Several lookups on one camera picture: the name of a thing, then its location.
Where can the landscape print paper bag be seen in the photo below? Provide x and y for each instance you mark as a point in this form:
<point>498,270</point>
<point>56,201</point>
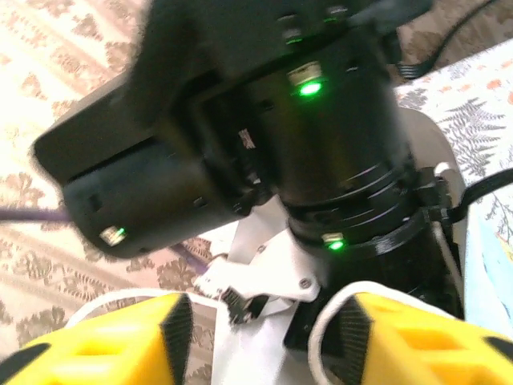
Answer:
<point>256,353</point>

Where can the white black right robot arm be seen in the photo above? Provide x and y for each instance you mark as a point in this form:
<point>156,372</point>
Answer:
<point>441,160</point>

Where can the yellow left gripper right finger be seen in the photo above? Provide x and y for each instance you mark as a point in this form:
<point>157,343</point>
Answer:
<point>421,345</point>

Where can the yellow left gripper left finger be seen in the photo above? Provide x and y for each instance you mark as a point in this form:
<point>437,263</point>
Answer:
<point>100,349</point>

